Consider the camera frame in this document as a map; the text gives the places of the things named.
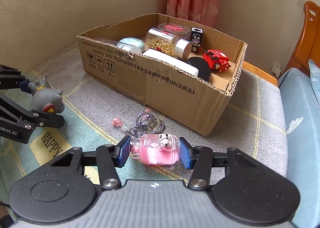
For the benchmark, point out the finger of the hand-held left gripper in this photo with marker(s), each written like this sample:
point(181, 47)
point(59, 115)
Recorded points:
point(45, 120)
point(23, 85)

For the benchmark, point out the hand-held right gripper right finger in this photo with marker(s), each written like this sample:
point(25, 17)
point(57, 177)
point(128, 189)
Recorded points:
point(185, 153)

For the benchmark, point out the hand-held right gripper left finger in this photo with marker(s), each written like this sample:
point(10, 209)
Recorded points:
point(122, 153)

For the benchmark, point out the grey elephant toy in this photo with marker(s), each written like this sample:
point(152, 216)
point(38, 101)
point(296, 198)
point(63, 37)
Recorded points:
point(47, 100)

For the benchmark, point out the cardboard box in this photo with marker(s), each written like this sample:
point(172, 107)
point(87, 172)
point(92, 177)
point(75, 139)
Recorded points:
point(175, 98)

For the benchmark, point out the frosted white plastic container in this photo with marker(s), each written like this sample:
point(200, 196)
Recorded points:
point(172, 62)

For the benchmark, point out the mint green round case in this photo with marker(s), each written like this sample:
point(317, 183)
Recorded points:
point(130, 44)

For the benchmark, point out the clear bottle of gold capsules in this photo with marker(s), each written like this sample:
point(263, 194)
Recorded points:
point(160, 40)

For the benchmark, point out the clear square container red label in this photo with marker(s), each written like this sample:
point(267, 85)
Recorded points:
point(175, 29)

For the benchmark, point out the checked printed blanket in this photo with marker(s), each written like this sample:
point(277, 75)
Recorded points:
point(250, 118)

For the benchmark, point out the black round lid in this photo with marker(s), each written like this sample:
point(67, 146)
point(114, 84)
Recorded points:
point(200, 66)

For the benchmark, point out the red toy car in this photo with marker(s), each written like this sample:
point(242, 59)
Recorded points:
point(215, 58)

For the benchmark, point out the wooden nightstand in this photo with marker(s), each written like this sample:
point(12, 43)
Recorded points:
point(260, 72)

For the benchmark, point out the blue printed bedsheet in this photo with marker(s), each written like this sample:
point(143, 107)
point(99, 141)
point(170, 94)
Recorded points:
point(302, 155)

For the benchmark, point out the blue printed pillow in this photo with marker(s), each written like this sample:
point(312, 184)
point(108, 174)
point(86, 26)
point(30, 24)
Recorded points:
point(315, 80)

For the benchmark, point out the wooden bed headboard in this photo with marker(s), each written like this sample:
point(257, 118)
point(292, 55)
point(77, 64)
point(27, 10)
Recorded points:
point(310, 42)

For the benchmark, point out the white wall socket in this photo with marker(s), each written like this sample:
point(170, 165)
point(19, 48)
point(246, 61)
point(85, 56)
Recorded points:
point(276, 69)

